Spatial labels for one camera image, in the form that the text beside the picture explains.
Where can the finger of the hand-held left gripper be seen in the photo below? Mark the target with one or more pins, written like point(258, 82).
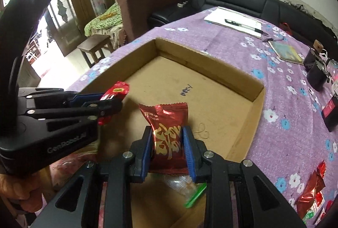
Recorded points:
point(105, 109)
point(87, 97)

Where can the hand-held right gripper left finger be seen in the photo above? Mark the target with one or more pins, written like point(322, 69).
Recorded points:
point(144, 156)

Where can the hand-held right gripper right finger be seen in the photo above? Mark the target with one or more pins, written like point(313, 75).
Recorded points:
point(189, 156)

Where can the red twist candy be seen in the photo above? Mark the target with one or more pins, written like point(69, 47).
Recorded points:
point(116, 90)

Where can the green white candy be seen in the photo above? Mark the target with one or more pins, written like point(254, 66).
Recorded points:
point(195, 195)

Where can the pink snack packet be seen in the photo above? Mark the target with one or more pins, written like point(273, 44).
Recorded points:
point(66, 171)

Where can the cardboard tray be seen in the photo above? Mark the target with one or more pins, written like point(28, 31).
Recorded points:
point(211, 101)

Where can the crinkled dark red snack packet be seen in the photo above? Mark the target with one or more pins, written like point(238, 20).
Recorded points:
point(311, 185)

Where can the green twist candy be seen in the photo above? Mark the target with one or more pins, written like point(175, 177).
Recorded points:
point(307, 216)

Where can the red white snack packet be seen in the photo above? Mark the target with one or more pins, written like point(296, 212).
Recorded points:
point(319, 204)

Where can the person's left hand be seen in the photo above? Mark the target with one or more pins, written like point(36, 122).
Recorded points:
point(18, 191)

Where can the wooden stool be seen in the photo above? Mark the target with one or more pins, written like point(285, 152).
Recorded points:
point(92, 44)

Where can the beige fringed cloth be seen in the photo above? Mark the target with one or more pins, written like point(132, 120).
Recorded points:
point(117, 35)

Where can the green blanket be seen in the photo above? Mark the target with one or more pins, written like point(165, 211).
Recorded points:
point(105, 19)

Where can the wooden glass door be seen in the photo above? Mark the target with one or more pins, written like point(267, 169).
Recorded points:
point(79, 6)

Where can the purple floral tablecloth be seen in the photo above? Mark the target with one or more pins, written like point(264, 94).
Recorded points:
point(290, 117)

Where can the brown armchair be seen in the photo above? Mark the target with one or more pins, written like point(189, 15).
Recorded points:
point(148, 3)

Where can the power strip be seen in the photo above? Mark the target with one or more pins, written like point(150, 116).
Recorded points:
point(182, 3)

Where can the black pen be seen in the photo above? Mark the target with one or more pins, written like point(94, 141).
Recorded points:
point(245, 26)

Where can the green yellow booklet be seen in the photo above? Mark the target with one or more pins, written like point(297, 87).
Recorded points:
point(286, 52)

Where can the small dark pen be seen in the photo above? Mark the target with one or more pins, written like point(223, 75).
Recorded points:
point(273, 39)

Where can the white paper sheets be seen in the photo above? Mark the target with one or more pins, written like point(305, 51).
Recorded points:
point(227, 15)

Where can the black cup red label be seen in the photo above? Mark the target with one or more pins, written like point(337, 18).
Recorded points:
point(331, 114)

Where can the black devices at table edge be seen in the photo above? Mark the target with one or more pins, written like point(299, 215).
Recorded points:
point(317, 77)

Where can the black cup wooden clip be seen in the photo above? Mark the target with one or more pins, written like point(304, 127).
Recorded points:
point(311, 59)

